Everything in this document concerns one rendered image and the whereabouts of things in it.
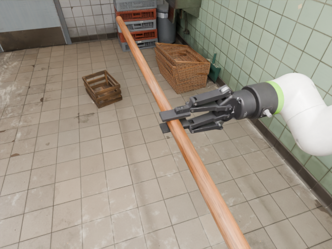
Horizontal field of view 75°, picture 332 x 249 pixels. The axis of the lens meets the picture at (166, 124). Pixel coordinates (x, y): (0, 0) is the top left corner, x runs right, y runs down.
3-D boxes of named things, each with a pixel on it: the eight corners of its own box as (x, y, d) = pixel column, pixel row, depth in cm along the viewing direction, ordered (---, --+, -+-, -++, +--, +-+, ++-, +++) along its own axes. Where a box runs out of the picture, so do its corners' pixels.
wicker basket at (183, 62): (174, 83, 247) (175, 61, 228) (154, 62, 284) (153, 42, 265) (209, 74, 262) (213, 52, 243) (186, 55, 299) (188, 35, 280)
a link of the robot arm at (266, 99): (249, 101, 65) (258, 73, 59) (275, 126, 57) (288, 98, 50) (231, 104, 64) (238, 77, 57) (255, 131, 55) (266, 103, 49)
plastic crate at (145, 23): (156, 29, 340) (156, 19, 329) (118, 33, 328) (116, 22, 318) (150, 20, 368) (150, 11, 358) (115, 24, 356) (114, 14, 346)
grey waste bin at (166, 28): (179, 44, 372) (180, 9, 334) (158, 46, 364) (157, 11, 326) (172, 36, 398) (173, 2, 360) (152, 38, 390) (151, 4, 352)
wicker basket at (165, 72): (172, 96, 261) (172, 76, 242) (154, 74, 298) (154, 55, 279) (206, 87, 275) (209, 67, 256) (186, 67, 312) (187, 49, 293)
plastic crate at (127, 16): (156, 19, 329) (156, 8, 318) (117, 22, 319) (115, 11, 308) (151, 11, 357) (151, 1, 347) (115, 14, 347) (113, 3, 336)
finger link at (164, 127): (185, 117, 55) (185, 119, 56) (159, 123, 54) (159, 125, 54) (189, 125, 53) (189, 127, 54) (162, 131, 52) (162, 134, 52)
